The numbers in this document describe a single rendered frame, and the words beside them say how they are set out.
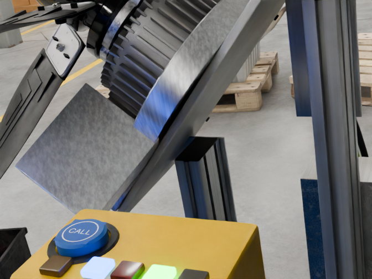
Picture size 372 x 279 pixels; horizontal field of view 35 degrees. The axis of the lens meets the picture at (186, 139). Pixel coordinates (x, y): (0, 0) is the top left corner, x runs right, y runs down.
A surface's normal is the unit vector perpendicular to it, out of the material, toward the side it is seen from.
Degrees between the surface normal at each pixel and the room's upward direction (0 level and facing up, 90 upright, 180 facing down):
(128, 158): 55
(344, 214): 90
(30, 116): 48
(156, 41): 66
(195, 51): 62
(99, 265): 0
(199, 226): 0
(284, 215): 0
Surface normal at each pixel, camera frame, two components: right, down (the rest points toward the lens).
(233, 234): -0.16, -0.91
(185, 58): -0.10, -0.01
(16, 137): -0.70, -0.37
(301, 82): -0.40, 0.42
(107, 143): 0.07, -0.22
